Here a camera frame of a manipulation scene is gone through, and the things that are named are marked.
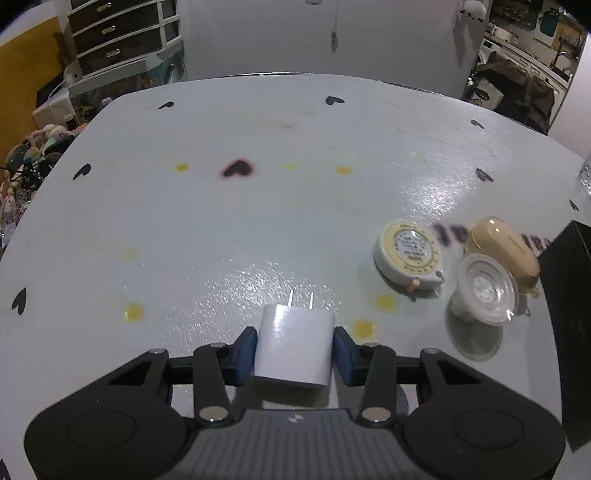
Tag white dark drawer cabinet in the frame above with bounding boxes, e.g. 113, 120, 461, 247
67, 0, 183, 79

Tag white charger plug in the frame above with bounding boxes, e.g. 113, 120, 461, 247
252, 290, 335, 388

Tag floral painted cabinet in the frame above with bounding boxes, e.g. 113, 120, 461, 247
69, 46, 188, 116

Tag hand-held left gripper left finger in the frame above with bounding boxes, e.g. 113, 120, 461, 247
107, 327, 258, 423

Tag black chair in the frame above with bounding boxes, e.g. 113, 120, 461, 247
494, 95, 551, 136

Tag yellow wooden panel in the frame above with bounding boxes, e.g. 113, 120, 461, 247
0, 4, 70, 153

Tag black cardboard box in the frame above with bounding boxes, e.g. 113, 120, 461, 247
538, 220, 591, 453

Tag white cartoon tote bag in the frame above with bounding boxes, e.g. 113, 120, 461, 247
471, 76, 506, 110

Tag brown jacket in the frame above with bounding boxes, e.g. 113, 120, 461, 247
475, 62, 555, 130

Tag clear plastic water bottle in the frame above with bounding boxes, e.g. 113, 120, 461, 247
578, 152, 591, 197

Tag round white tape measure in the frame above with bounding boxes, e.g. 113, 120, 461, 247
373, 220, 445, 292

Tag beige earbud case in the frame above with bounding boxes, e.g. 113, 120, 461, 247
464, 217, 542, 298

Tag pile of plush toys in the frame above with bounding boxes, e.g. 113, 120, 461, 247
0, 122, 88, 250

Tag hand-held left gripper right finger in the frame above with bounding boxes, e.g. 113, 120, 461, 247
333, 327, 483, 423

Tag hanging white cable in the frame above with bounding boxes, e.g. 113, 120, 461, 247
329, 0, 343, 51

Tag small clear plastic cup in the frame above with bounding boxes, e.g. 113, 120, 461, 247
450, 253, 519, 327

